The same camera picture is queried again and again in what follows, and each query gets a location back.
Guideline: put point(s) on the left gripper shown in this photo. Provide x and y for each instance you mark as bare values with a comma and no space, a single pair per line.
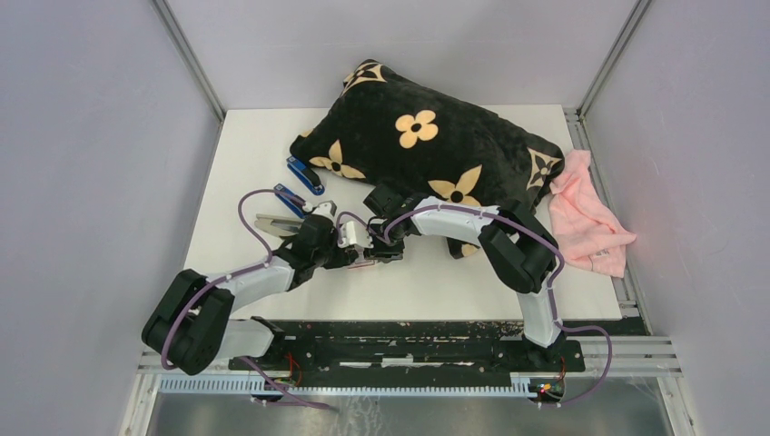
345,255

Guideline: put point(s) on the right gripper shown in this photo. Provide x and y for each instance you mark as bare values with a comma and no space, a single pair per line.
381,252

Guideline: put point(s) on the grey beige stapler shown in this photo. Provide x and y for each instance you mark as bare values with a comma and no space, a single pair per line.
281,227

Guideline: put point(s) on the blue stapler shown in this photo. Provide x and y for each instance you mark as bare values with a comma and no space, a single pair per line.
291,201
305,175

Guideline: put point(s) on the red white staple box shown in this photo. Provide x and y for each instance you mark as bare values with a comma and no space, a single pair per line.
360,263

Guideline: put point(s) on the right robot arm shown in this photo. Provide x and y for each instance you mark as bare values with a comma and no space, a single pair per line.
521,251

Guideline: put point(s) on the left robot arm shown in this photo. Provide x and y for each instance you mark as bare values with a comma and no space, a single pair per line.
191,327

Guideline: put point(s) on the black pillow with beige flowers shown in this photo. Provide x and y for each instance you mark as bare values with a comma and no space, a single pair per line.
385,128

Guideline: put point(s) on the pink cloth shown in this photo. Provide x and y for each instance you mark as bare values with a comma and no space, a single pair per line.
589,235

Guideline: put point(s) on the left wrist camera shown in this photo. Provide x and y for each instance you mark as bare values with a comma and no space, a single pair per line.
323,213

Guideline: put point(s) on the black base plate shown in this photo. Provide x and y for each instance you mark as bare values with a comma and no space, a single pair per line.
412,354

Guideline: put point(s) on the white cable duct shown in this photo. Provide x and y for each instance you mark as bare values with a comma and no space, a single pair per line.
254,385

